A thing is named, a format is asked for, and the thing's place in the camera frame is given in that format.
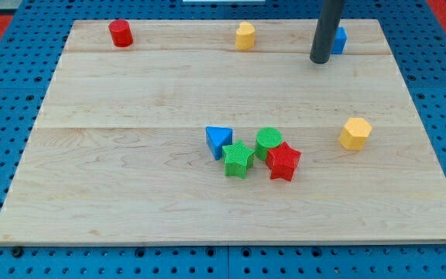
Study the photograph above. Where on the blue cube block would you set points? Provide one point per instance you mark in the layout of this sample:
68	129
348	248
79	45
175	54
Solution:
339	41

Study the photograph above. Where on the blue triangle block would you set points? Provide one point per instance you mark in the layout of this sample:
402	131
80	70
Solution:
216	138

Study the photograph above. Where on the red star block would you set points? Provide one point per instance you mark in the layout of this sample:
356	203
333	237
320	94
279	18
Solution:
283	161

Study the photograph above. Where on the red cylinder block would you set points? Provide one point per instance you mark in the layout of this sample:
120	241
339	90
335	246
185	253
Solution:
121	33

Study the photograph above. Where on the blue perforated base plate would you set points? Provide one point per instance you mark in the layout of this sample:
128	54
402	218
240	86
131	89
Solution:
30	49

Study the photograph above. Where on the green cylinder block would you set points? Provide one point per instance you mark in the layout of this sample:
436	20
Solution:
267	138

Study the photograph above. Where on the yellow heart block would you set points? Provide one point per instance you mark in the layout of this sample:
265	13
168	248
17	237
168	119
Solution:
245	36

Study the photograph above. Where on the wooden board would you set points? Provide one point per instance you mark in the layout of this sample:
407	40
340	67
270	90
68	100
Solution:
118	154

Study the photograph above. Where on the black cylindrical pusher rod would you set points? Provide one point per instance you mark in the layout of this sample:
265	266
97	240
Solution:
324	36

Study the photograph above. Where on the yellow hexagon block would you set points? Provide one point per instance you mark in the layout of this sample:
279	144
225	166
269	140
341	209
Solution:
354	134

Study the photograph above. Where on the green star block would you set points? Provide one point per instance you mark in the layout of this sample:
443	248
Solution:
237	158

